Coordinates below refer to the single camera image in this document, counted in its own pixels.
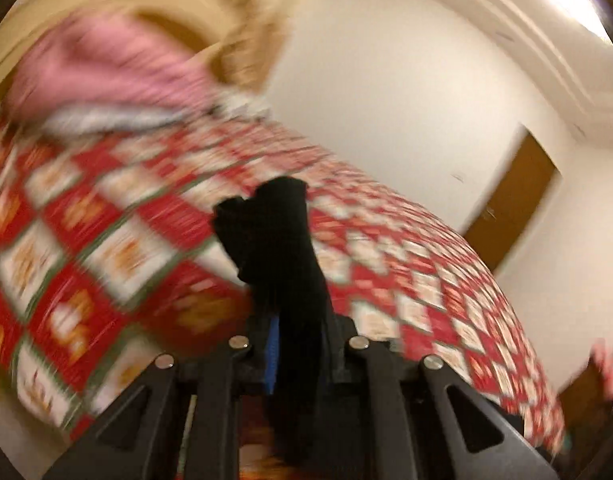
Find brown wooden door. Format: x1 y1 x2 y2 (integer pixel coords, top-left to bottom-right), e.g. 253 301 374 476
464 132 558 272

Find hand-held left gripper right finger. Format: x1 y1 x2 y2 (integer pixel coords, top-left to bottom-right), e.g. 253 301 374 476
325 314 560 480

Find beige floral curtain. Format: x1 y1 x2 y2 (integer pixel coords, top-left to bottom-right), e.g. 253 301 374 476
206 0 293 95

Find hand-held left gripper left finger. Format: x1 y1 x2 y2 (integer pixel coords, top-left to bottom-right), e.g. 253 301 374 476
40 334 279 480

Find folded floral quilt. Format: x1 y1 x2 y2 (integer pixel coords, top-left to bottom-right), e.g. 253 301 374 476
42 91 273 137

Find folded pink quilt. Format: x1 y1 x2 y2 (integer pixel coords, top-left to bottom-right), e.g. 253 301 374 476
6 14 223 122

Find cream wooden headboard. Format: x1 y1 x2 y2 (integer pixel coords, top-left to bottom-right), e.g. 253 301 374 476
0 0 247 103

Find black pants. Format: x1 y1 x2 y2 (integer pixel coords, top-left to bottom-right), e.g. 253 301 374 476
211 176 338 467

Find red checkered printed bedspread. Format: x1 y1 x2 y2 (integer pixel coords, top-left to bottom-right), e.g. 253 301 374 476
0 110 567 456

